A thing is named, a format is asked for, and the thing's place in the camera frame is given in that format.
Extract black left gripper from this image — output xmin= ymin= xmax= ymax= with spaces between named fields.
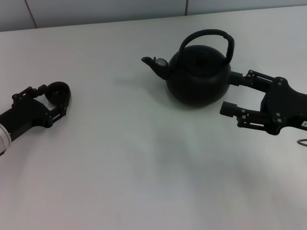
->
xmin=0 ymin=84 xmax=68 ymax=142

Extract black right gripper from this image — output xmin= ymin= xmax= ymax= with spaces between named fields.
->
xmin=219 ymin=69 xmax=307 ymax=135

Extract small black teacup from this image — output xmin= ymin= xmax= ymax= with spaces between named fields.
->
xmin=45 ymin=81 xmax=71 ymax=105

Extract black round teapot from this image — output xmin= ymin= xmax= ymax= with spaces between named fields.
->
xmin=141 ymin=29 xmax=235 ymax=108

